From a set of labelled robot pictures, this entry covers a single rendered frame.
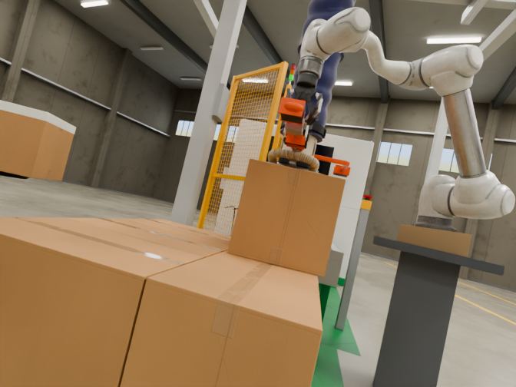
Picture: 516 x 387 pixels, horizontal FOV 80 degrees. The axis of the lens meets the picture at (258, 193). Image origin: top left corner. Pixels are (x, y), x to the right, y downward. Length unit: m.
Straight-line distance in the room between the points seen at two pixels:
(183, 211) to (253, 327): 2.20
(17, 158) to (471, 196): 2.39
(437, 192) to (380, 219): 11.15
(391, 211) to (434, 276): 11.22
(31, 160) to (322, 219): 1.72
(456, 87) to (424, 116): 12.20
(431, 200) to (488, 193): 0.25
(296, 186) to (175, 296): 0.71
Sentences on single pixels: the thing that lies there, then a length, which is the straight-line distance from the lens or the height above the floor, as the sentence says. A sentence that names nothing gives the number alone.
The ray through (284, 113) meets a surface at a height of 1.05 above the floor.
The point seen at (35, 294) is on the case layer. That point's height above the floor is 0.43.
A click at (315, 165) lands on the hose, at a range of 1.40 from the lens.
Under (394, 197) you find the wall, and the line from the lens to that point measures 12.92.
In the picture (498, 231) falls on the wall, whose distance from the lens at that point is 13.19.
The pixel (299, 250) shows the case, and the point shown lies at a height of 0.62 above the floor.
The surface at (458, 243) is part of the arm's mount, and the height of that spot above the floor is 0.80.
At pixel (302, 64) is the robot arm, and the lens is 1.24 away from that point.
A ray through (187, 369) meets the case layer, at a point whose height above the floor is 0.38.
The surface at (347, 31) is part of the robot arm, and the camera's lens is 1.13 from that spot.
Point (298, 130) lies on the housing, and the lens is 1.10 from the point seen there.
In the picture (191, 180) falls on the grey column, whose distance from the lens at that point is 2.82.
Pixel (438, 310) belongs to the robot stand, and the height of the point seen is 0.48.
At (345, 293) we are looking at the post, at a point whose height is 0.27.
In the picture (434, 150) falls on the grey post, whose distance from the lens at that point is 5.14.
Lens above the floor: 0.75
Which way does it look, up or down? 3 degrees up
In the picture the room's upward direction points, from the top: 13 degrees clockwise
